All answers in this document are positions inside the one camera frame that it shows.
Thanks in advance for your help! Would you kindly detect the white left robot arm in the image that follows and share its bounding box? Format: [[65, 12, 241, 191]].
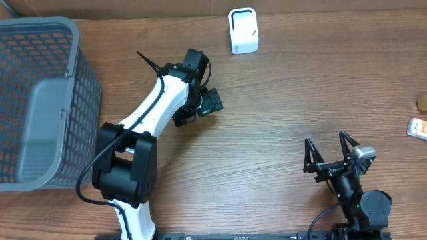
[[91, 49, 223, 239]]

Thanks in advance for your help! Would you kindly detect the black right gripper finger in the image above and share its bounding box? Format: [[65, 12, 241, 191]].
[[303, 138, 325, 173], [339, 130, 359, 159]]

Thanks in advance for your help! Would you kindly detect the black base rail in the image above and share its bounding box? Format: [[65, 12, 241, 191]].
[[94, 231, 392, 240]]

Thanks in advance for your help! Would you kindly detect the white barcode scanner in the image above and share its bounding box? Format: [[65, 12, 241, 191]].
[[228, 7, 259, 55]]

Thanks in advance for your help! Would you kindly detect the gold tube cap at edge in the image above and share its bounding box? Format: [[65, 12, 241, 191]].
[[416, 95, 427, 112]]

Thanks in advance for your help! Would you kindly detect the grey plastic basket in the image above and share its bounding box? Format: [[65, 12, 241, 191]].
[[1, 17, 102, 192]]

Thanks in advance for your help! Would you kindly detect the Kleenex tissue pack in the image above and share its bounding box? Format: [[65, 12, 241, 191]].
[[407, 118, 427, 141]]

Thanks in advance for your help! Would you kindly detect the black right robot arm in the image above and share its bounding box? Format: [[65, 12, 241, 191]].
[[298, 131, 392, 240]]

